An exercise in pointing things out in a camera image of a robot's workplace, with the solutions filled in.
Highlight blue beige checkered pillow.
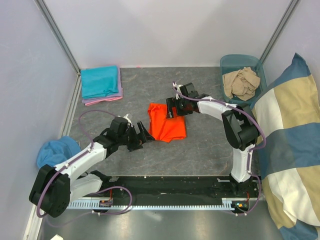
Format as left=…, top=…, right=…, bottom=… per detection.
left=251, top=54, right=320, bottom=240

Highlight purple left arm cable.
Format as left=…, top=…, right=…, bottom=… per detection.
left=36, top=109, right=120, bottom=218

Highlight teal plastic bin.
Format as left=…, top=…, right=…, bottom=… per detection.
left=220, top=54, right=267, bottom=106

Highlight folded purple t-shirt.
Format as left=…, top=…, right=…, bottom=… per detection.
left=82, top=67, right=124, bottom=104

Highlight crumpled beige t-shirt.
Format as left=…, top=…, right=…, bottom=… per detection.
left=222, top=67, right=261, bottom=101

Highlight folded pink t-shirt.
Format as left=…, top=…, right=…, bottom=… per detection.
left=82, top=96, right=123, bottom=106

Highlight orange t-shirt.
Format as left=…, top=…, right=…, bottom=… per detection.
left=147, top=103, right=187, bottom=143

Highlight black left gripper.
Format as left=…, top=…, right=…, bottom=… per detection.
left=117, top=121, right=155, bottom=152

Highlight crumpled blue cloth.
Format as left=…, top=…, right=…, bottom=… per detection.
left=36, top=136, right=81, bottom=169

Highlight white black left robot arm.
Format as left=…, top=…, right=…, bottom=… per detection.
left=29, top=116, right=154, bottom=218

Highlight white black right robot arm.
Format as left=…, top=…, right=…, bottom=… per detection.
left=166, top=82, right=261, bottom=197

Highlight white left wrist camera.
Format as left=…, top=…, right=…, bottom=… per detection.
left=123, top=114, right=132, bottom=125

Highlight aluminium frame post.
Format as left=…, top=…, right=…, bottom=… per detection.
left=259, top=0, right=301, bottom=64
left=34, top=0, right=82, bottom=74

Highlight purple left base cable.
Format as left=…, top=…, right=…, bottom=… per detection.
left=46, top=186, right=135, bottom=227

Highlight right aluminium frame post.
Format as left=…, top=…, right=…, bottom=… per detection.
left=259, top=0, right=301, bottom=64

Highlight folded turquoise t-shirt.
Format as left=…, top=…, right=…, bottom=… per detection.
left=81, top=65, right=119, bottom=99

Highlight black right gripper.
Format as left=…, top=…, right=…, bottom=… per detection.
left=166, top=96, right=194, bottom=119

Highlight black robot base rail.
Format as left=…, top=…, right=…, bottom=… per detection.
left=92, top=170, right=259, bottom=206

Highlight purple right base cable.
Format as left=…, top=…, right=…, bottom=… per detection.
left=222, top=179, right=263, bottom=218

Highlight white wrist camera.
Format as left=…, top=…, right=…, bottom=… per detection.
left=123, top=114, right=132, bottom=125
left=172, top=81, right=182, bottom=95

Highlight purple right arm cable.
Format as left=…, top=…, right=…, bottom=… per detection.
left=171, top=81, right=267, bottom=181

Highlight left aluminium frame post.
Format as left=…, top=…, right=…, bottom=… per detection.
left=34, top=0, right=82, bottom=74

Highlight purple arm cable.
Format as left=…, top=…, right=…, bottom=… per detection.
left=171, top=81, right=267, bottom=181
left=36, top=109, right=120, bottom=218

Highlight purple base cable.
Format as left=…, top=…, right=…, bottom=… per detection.
left=222, top=179, right=263, bottom=218
left=46, top=186, right=135, bottom=227

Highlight grey slotted cable duct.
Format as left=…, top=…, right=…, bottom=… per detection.
left=67, top=197, right=249, bottom=211

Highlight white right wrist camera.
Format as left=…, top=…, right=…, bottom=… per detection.
left=172, top=81, right=182, bottom=95

